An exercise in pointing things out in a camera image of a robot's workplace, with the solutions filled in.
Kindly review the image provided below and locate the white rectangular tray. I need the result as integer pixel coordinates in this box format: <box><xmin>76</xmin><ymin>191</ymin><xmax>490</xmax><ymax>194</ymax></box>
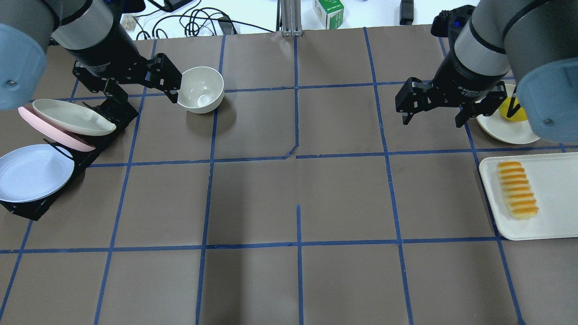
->
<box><xmin>479</xmin><ymin>153</ymin><xmax>578</xmax><ymax>241</ymax></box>

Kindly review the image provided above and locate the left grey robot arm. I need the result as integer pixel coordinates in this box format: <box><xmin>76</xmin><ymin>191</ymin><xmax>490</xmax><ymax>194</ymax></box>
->
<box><xmin>0</xmin><ymin>0</ymin><xmax>182</xmax><ymax>111</ymax></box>

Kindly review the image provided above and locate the cream round plate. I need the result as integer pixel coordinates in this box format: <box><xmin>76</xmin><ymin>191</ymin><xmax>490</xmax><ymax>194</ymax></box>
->
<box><xmin>476</xmin><ymin>84</ymin><xmax>540</xmax><ymax>144</ymax></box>

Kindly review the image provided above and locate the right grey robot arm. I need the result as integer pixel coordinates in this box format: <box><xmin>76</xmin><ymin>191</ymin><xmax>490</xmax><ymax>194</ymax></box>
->
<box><xmin>396</xmin><ymin>0</ymin><xmax>578</xmax><ymax>143</ymax></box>

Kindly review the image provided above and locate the white ceramic bowl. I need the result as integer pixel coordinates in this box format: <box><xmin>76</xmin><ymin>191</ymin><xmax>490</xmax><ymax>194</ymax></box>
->
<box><xmin>177</xmin><ymin>66</ymin><xmax>224</xmax><ymax>114</ymax></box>

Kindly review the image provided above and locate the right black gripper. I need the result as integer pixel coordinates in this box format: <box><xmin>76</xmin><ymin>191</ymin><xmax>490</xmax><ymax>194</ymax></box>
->
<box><xmin>396</xmin><ymin>78</ymin><xmax>507</xmax><ymax>128</ymax></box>

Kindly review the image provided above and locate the black cable bundle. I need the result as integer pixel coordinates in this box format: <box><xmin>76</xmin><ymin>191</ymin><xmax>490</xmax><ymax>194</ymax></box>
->
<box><xmin>131</xmin><ymin>0</ymin><xmax>275</xmax><ymax>41</ymax></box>

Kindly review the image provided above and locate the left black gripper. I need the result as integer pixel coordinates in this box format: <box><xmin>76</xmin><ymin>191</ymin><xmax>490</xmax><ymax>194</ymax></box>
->
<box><xmin>73</xmin><ymin>53</ymin><xmax>182</xmax><ymax>121</ymax></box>

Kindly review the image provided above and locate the cream oval plate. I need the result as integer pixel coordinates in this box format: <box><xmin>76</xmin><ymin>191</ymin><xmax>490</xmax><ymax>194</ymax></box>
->
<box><xmin>32</xmin><ymin>99</ymin><xmax>117</xmax><ymax>136</ymax></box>

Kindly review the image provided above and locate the black power adapter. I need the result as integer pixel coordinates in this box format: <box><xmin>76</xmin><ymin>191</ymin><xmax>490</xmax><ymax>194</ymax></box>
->
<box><xmin>217</xmin><ymin>16</ymin><xmax>238</xmax><ymax>35</ymax></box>

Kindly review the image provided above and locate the black device on desk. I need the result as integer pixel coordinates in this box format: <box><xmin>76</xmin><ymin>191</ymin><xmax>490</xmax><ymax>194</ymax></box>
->
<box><xmin>399</xmin><ymin>0</ymin><xmax>415</xmax><ymax>25</ymax></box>

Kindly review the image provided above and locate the green white box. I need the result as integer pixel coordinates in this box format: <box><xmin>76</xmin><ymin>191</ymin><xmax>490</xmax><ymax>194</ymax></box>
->
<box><xmin>312</xmin><ymin>0</ymin><xmax>345</xmax><ymax>30</ymax></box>

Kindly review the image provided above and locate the pink plate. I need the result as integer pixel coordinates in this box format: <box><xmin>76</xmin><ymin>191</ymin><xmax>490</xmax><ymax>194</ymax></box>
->
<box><xmin>17</xmin><ymin>106</ymin><xmax>96</xmax><ymax>152</ymax></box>

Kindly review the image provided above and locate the light blue plate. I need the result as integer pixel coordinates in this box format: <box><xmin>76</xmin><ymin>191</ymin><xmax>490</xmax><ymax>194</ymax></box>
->
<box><xmin>0</xmin><ymin>144</ymin><xmax>75</xmax><ymax>203</ymax></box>

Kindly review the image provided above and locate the black plate rack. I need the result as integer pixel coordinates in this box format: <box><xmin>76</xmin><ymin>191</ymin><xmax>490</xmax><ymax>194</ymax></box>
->
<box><xmin>1</xmin><ymin>98</ymin><xmax>138</xmax><ymax>221</ymax></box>

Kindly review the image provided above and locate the yellow lemon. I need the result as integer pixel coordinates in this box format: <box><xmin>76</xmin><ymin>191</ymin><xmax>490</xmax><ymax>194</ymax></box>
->
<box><xmin>498</xmin><ymin>97</ymin><xmax>528</xmax><ymax>123</ymax></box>

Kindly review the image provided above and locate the aluminium frame post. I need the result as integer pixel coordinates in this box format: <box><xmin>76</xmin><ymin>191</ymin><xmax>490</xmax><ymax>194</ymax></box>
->
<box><xmin>276</xmin><ymin>0</ymin><xmax>303</xmax><ymax>37</ymax></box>

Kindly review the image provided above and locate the striped orange bread roll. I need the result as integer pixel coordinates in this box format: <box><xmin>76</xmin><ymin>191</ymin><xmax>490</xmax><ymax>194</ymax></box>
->
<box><xmin>497</xmin><ymin>161</ymin><xmax>539</xmax><ymax>219</ymax></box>

